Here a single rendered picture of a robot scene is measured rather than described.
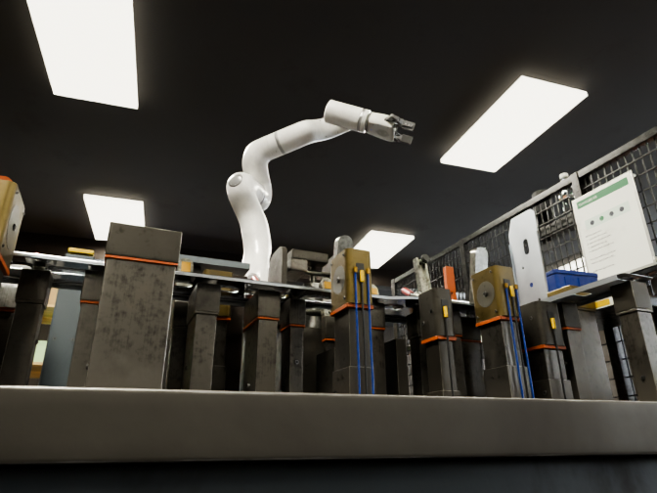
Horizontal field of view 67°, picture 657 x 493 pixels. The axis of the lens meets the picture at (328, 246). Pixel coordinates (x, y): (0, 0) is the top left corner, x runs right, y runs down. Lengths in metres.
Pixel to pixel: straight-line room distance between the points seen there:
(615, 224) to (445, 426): 1.47
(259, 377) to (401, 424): 0.72
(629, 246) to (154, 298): 1.37
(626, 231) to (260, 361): 1.19
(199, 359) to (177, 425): 0.72
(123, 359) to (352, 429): 0.58
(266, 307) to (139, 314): 0.30
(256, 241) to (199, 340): 0.76
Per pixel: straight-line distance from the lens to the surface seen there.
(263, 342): 1.06
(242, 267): 1.44
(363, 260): 1.01
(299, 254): 1.39
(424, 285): 1.54
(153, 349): 0.87
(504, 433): 0.39
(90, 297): 1.04
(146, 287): 0.89
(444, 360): 1.09
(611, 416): 0.46
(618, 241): 1.77
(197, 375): 1.02
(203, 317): 1.05
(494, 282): 1.16
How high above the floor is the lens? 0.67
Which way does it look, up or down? 22 degrees up
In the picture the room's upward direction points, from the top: 1 degrees counter-clockwise
